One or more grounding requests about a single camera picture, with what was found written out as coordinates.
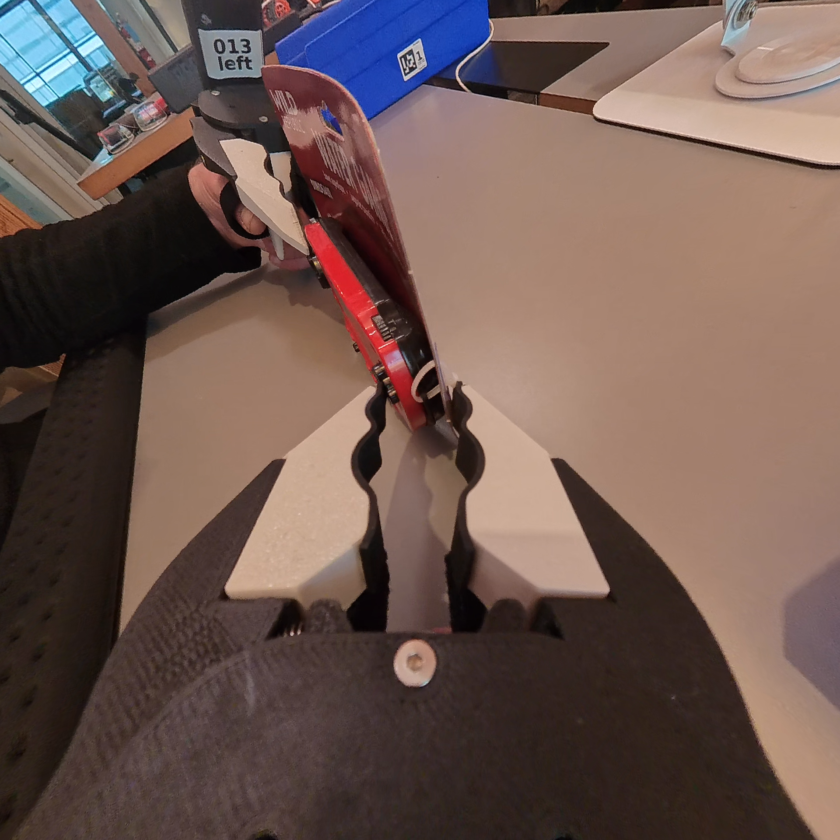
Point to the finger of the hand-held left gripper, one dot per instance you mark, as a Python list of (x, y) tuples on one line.
[(266, 197), (281, 167)]

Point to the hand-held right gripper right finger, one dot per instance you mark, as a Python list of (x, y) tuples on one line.
[(531, 525)]

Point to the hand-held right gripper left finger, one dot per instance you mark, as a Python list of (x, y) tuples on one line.
[(302, 525)]

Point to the red handheld toy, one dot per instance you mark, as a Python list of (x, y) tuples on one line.
[(354, 197)]

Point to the person's left forearm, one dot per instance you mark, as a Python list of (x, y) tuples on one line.
[(105, 269)]

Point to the person's left hand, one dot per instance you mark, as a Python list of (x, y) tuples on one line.
[(210, 203)]

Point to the black storage crate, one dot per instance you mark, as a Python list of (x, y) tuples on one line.
[(170, 85)]

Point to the blue plastic bin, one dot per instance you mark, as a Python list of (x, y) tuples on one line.
[(292, 43)]

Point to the orange black toy robot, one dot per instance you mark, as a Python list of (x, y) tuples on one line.
[(277, 8)]

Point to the blue bin with tag sticker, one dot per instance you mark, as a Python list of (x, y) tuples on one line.
[(380, 39)]

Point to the black desk mat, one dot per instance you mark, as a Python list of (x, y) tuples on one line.
[(538, 65)]

